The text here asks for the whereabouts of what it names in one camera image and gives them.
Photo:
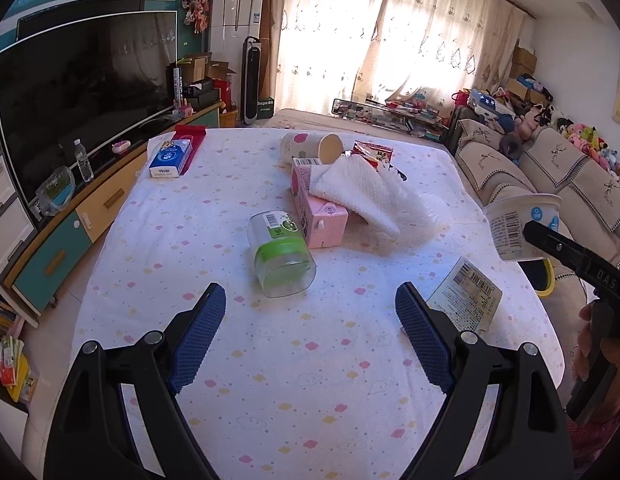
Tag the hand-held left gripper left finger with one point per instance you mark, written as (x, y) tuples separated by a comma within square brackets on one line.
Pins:
[(199, 340)]

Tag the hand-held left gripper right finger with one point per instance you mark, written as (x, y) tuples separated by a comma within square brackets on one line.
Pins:
[(422, 335)]

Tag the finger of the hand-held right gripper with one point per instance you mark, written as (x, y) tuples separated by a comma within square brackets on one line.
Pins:
[(570, 255)]

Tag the yellow rimmed trash bin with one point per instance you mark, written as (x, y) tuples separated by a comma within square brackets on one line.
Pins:
[(537, 275)]

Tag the white plastic cup with barcode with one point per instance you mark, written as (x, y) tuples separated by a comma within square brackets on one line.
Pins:
[(510, 225)]

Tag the red snack packet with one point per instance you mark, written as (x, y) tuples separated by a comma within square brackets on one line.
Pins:
[(372, 152)]

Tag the person's right hand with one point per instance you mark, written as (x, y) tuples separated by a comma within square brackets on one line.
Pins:
[(583, 355)]

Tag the flat packet with barcode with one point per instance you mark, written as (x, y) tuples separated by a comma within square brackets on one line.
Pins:
[(465, 295)]

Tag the beige covered sofa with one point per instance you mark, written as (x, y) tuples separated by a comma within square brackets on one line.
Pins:
[(555, 170)]

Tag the pink patterned clothing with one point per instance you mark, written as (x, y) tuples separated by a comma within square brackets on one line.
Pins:
[(600, 445)]

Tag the pile of plush toys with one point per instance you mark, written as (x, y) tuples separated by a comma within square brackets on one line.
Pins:
[(590, 142)]

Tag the pastel printed tablecloth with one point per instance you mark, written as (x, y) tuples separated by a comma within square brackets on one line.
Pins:
[(310, 375)]

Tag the clear jar with green label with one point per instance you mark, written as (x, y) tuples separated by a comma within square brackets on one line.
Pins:
[(280, 255)]

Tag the grey neck pillow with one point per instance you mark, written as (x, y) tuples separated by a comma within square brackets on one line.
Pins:
[(512, 146)]

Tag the white textured towel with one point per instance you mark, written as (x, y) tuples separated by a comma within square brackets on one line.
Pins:
[(370, 195)]

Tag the pink milk carton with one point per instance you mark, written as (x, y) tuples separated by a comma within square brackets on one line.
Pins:
[(320, 220)]

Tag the teal and wood tv cabinet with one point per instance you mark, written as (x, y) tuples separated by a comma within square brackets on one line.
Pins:
[(54, 255)]

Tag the blue star patterned bag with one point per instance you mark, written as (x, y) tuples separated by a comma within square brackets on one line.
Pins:
[(487, 105)]

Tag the blue tissue pack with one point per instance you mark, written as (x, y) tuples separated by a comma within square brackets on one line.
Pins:
[(169, 160)]

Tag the stack of cardboard boxes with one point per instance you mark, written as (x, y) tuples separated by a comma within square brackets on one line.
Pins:
[(525, 75)]

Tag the pile of books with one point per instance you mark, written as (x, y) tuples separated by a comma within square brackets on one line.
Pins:
[(7, 355)]

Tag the red flat box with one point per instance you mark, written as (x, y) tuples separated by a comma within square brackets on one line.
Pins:
[(195, 142)]

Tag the clear plastic food container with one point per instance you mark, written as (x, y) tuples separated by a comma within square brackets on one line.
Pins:
[(54, 192)]

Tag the small pink dish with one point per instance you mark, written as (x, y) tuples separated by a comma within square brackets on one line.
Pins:
[(122, 147)]

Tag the clear water bottle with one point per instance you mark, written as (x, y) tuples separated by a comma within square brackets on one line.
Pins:
[(83, 162)]

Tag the paper cup with pink print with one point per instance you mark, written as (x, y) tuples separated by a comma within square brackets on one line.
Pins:
[(305, 147)]

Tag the cluttered glass coffee table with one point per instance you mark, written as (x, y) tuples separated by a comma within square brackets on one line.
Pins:
[(390, 115)]

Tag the orange bucket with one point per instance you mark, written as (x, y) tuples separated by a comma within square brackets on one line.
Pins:
[(228, 119)]

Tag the white drawer unit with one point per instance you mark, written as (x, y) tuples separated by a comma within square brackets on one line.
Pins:
[(7, 220)]

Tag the dark green box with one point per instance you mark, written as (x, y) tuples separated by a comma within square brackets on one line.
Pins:
[(265, 109)]

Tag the red canister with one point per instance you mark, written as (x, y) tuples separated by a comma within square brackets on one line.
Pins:
[(222, 91)]

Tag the black upright box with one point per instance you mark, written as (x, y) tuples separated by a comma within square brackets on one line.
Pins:
[(178, 85)]

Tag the black tower fan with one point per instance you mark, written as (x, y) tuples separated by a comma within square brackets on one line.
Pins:
[(252, 80)]

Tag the open cardboard boxes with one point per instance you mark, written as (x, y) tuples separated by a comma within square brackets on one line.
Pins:
[(199, 67)]

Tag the large black television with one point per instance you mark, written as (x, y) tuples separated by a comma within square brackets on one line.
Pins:
[(79, 95)]

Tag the beige patterned curtain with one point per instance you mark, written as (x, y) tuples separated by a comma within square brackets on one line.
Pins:
[(390, 35)]

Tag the white standing air conditioner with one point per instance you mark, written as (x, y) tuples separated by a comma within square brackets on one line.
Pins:
[(237, 10)]

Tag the hanging artificial flowers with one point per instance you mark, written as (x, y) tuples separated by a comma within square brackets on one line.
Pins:
[(195, 5)]

